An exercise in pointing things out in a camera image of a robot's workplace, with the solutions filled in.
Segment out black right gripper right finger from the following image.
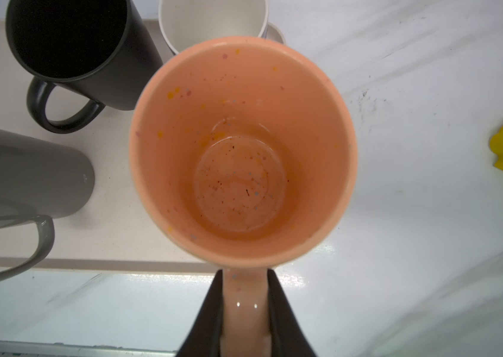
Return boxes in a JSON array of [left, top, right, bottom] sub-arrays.
[[267, 269, 316, 357]]

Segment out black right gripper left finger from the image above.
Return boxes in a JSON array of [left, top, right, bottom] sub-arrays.
[[175, 269, 223, 357]]

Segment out orange cup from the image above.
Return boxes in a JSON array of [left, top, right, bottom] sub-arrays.
[[129, 37, 357, 356]]

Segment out black cup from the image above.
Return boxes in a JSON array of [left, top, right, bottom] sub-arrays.
[[5, 0, 163, 134]]

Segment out grey cup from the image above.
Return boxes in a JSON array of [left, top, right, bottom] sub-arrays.
[[0, 129, 95, 281]]

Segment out white cup with purple outside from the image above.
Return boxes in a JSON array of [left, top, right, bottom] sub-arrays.
[[159, 0, 269, 54]]

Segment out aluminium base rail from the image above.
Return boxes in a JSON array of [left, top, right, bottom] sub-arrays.
[[0, 341, 175, 356]]

